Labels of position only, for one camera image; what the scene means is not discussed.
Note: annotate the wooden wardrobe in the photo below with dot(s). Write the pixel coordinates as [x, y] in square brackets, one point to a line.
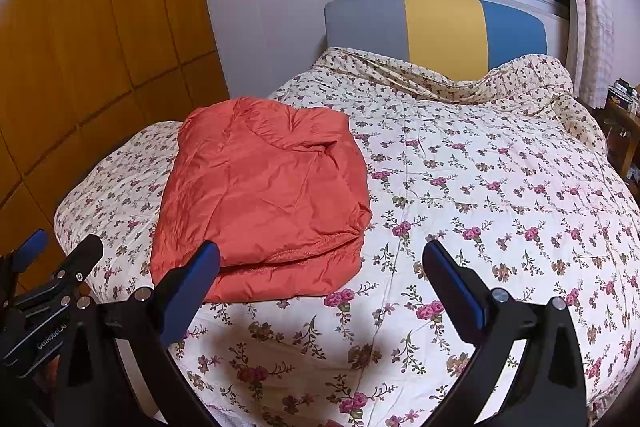
[100, 57]

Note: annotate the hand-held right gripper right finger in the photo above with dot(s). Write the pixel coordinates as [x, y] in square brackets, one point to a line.
[452, 284]

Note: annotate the clutter of desk items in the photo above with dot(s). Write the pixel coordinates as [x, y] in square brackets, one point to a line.
[622, 94]

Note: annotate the long floral curtain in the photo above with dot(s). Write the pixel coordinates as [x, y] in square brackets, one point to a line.
[595, 32]

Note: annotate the wooden desk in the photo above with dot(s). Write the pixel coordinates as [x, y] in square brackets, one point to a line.
[625, 127]

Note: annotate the grey yellow blue headboard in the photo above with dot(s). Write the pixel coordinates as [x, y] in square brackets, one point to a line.
[440, 32]

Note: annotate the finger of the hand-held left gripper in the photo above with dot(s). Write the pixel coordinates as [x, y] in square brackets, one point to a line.
[80, 259]
[31, 247]

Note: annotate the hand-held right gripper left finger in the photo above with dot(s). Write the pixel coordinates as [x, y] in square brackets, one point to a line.
[200, 274]

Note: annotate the orange quilted jacket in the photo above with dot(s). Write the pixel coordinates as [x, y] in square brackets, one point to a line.
[260, 187]

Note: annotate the floral quilt bed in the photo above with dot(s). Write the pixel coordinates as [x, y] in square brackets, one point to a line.
[475, 207]

